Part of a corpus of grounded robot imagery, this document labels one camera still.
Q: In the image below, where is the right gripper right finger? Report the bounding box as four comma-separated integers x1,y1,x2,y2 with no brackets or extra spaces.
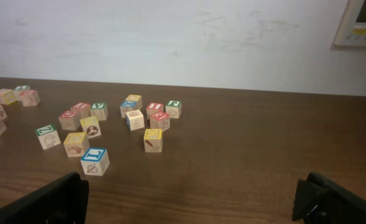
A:
291,172,366,224

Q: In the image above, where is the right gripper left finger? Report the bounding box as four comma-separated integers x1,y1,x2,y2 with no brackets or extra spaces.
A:
0,172,89,224

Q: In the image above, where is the blue block lower right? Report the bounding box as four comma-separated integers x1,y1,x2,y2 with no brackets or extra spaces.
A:
80,147,110,176

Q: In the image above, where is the yellow block lower centre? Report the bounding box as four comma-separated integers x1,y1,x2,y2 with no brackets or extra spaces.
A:
63,132,90,157

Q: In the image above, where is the green Z block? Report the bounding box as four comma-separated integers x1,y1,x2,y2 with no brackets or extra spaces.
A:
35,124,61,150

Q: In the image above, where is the red Q block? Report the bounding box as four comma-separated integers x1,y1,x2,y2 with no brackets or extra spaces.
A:
59,110,81,131

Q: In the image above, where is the red Y block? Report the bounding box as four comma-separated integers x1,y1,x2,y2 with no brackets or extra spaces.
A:
70,102,91,118

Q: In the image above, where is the green V block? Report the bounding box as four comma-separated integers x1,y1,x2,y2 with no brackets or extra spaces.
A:
90,102,108,121

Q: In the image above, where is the blue white block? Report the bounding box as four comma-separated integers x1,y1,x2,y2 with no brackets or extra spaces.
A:
125,110,144,131

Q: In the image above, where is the yellow block far right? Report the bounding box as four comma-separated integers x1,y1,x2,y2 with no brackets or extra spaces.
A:
144,129,163,152

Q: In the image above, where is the red A block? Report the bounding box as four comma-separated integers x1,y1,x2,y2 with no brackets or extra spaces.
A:
19,90,40,106

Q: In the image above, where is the blue X block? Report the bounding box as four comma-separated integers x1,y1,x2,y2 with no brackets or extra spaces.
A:
120,100,138,118

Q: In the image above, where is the green L block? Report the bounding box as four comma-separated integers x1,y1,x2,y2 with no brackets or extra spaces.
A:
13,85,31,101

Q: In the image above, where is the yellow block top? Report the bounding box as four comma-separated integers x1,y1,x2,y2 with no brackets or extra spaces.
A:
126,95,143,110

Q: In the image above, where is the red E block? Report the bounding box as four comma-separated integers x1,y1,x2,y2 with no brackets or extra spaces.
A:
150,111,171,131

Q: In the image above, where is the red I block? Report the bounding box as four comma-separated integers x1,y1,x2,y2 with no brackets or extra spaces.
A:
146,102,164,119

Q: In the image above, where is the green J block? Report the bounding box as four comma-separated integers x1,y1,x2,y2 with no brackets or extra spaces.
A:
165,100,182,119

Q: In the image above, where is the wall-mounted panel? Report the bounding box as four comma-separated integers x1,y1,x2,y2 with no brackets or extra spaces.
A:
332,0,366,47

